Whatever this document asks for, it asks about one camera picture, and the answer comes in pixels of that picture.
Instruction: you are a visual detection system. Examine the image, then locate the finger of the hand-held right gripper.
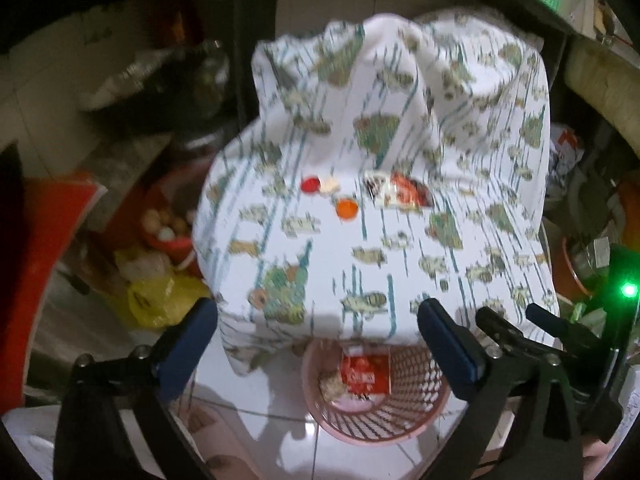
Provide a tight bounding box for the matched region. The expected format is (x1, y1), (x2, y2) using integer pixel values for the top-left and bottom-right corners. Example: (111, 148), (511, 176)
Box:
(525, 302), (602, 357)
(474, 306), (546, 359)

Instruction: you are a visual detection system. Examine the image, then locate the white plastic bag red print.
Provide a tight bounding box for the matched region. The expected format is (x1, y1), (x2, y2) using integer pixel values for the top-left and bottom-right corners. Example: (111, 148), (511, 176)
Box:
(546, 124), (584, 172)

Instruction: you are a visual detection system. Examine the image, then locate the red plastic basin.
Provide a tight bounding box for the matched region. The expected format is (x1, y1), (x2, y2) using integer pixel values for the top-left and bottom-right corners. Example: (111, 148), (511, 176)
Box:
(141, 175), (202, 267)

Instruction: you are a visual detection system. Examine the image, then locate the fish print white cloth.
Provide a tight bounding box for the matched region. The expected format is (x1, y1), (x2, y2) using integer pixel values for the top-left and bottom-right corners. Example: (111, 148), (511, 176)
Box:
(191, 6), (562, 379)

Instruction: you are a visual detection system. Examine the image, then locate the pile of eggs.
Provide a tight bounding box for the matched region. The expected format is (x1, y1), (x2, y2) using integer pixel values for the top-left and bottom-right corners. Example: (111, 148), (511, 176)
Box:
(144, 206), (197, 242)

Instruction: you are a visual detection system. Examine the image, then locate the crumpled silver bag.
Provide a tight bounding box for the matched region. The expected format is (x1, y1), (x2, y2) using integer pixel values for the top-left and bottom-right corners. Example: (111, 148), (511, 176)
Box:
(79, 51), (172, 112)

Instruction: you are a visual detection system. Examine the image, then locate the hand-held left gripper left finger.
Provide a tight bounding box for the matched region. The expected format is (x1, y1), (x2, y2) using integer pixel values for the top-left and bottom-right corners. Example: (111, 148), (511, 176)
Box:
(54, 297), (221, 480)

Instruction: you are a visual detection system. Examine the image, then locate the pink plastic basket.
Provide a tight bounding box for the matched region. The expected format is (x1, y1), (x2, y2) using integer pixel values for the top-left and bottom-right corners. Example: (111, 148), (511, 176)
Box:
(301, 337), (452, 447)

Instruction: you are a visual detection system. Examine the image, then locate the red paper packet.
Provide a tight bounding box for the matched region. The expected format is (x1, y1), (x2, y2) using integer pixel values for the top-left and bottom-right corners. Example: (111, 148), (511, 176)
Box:
(340, 352), (392, 397)

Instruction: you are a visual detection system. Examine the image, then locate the orange plastic basin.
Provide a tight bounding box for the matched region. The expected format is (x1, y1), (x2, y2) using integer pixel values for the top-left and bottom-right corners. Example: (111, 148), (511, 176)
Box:
(559, 234), (607, 302)

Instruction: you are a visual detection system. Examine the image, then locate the yellow plastic bag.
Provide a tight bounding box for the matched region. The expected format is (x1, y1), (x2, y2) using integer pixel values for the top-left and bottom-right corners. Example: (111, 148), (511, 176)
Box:
(126, 274), (212, 329)

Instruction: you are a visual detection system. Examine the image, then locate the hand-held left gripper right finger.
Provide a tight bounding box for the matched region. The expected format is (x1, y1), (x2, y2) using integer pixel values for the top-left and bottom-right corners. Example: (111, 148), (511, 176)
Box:
(416, 297), (585, 480)

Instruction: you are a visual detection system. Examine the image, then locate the red and white snack wrapper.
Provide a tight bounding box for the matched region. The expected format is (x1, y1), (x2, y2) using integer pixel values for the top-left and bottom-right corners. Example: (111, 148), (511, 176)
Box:
(362, 170), (436, 211)

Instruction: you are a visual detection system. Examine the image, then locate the pale plastic bag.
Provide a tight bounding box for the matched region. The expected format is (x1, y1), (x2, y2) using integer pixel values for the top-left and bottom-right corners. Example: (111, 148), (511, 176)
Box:
(114, 249), (172, 283)

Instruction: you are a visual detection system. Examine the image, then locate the beige wrapper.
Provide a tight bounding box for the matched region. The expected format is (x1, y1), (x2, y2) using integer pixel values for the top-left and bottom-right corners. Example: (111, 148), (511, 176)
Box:
(319, 370), (347, 404)

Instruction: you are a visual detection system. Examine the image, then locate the dark glass jar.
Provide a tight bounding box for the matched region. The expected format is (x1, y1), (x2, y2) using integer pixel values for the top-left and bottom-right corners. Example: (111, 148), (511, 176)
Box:
(171, 39), (232, 152)

